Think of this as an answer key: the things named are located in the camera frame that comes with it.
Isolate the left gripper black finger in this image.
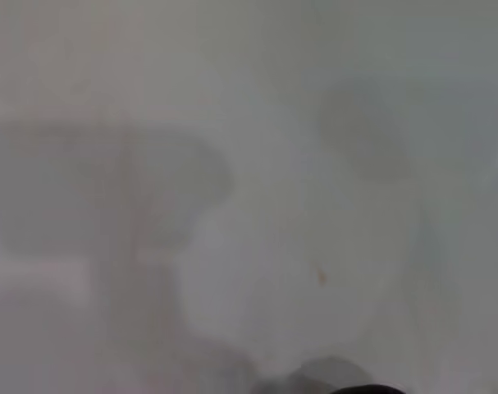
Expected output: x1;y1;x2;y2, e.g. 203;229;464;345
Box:
337;383;398;394

